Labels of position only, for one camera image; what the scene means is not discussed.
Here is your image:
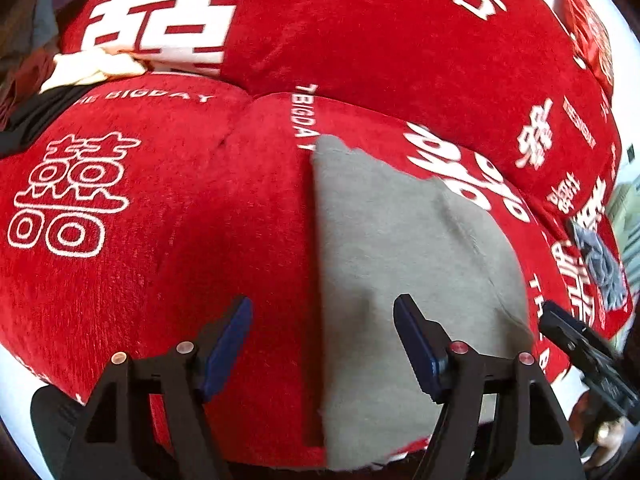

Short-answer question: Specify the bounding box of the blue-grey crumpled cloth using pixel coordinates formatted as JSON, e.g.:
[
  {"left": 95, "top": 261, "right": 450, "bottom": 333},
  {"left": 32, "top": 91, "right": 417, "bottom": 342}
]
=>
[{"left": 567, "top": 217, "right": 632, "bottom": 312}]

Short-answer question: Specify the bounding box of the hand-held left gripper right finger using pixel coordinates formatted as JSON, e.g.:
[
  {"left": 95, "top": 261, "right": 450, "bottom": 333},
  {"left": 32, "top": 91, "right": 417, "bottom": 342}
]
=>
[{"left": 393, "top": 294, "right": 586, "bottom": 480}]

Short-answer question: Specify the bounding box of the person's right hand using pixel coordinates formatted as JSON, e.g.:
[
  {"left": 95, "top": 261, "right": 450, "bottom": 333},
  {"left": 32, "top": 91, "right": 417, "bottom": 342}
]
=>
[{"left": 570, "top": 394, "right": 629, "bottom": 467}]

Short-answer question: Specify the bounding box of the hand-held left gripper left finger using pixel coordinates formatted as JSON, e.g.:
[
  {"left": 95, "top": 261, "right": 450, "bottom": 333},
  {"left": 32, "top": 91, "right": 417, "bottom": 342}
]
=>
[{"left": 62, "top": 295, "right": 254, "bottom": 480}]

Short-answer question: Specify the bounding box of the red printed blanket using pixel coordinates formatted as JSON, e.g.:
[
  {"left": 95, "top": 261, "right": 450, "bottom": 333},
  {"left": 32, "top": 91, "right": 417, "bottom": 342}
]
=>
[{"left": 0, "top": 0, "right": 636, "bottom": 471}]

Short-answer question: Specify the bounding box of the cream cloth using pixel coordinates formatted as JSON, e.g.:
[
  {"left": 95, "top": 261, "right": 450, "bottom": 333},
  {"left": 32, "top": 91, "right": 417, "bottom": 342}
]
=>
[{"left": 40, "top": 50, "right": 147, "bottom": 94}]

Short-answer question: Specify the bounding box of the maroon cloth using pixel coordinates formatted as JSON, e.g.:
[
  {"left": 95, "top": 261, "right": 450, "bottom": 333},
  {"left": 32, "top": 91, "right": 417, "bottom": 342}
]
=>
[{"left": 0, "top": 54, "right": 57, "bottom": 128}]

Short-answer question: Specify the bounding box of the black cloth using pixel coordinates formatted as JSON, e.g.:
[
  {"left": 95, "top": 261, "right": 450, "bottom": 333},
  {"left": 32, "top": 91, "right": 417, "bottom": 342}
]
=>
[{"left": 0, "top": 85, "right": 107, "bottom": 159}]

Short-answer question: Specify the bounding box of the grey knit garment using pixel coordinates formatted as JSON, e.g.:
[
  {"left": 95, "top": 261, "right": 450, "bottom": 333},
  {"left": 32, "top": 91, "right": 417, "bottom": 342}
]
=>
[{"left": 310, "top": 134, "right": 536, "bottom": 470}]

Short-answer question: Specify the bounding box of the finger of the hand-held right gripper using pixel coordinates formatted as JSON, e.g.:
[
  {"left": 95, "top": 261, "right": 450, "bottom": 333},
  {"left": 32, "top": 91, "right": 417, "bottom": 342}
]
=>
[{"left": 538, "top": 301, "right": 601, "bottom": 357}]

